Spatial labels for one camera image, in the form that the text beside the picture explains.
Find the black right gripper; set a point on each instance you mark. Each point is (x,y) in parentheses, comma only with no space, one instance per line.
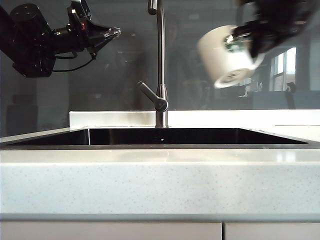
(275,27)

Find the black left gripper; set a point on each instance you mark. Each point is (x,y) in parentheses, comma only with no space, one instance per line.
(80,27)

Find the white Starbucks logo mug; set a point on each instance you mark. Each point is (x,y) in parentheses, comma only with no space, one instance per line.
(225,55)

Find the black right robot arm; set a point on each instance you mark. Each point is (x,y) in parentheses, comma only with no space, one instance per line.
(300,10)

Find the stainless steel gooseneck faucet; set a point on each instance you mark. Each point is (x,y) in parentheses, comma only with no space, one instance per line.
(161,50)

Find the black undermount sink basin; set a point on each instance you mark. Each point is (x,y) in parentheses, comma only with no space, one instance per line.
(175,136)

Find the white backsplash ledge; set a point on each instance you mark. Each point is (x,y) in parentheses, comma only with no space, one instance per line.
(112,118)

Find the wide grey cabinet door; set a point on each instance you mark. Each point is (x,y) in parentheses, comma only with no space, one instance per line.
(110,231)

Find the narrow grey cabinet door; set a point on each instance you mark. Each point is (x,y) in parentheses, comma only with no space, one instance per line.
(272,231)

